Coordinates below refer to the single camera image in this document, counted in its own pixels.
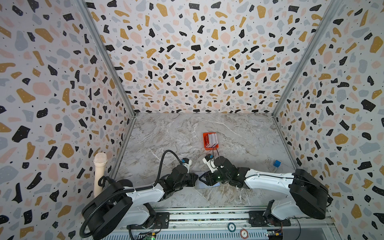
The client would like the red card tray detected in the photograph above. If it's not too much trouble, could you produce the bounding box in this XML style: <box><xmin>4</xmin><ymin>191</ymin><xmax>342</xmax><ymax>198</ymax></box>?
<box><xmin>203</xmin><ymin>133</ymin><xmax>219</xmax><ymax>151</ymax></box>

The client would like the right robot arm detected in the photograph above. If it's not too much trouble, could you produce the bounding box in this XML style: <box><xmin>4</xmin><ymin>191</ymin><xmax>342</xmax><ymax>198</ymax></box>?
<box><xmin>201</xmin><ymin>155</ymin><xmax>333</xmax><ymax>225</ymax></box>

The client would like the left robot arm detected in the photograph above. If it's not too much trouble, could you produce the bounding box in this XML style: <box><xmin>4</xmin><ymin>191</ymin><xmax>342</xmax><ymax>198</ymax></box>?
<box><xmin>79</xmin><ymin>164</ymin><xmax>199</xmax><ymax>240</ymax></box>

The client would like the stack of cards in tray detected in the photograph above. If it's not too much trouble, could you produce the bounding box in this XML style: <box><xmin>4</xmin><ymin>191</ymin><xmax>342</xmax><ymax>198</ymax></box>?
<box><xmin>205</xmin><ymin>133</ymin><xmax>218</xmax><ymax>148</ymax></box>

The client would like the blue tag on table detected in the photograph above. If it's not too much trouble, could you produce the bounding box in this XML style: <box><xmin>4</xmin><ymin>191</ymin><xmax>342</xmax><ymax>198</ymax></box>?
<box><xmin>273</xmin><ymin>160</ymin><xmax>281</xmax><ymax>168</ymax></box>

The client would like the red round sticker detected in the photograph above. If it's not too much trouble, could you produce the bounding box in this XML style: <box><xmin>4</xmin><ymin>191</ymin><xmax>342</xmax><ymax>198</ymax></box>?
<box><xmin>240</xmin><ymin>229</ymin><xmax>249</xmax><ymax>240</ymax></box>

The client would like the beige microphone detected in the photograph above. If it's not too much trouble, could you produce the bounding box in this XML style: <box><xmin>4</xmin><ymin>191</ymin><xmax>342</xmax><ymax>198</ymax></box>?
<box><xmin>93</xmin><ymin>153</ymin><xmax>108</xmax><ymax>198</ymax></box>

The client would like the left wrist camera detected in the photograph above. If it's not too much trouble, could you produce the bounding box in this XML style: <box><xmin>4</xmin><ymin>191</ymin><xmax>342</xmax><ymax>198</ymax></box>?
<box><xmin>181</xmin><ymin>158</ymin><xmax>191</xmax><ymax>172</ymax></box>

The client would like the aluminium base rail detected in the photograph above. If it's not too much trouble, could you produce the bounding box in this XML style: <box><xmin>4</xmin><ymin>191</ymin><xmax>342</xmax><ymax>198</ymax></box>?
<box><xmin>105</xmin><ymin>207</ymin><xmax>341</xmax><ymax>240</ymax></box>

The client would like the round sticker on rail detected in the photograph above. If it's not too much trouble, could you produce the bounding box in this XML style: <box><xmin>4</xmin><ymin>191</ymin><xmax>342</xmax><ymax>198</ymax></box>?
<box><xmin>228</xmin><ymin>223</ymin><xmax>236</xmax><ymax>233</ymax></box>

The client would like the black corrugated cable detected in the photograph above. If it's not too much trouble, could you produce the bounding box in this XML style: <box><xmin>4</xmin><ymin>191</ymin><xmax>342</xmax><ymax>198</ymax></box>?
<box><xmin>79</xmin><ymin>149</ymin><xmax>184</xmax><ymax>238</ymax></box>

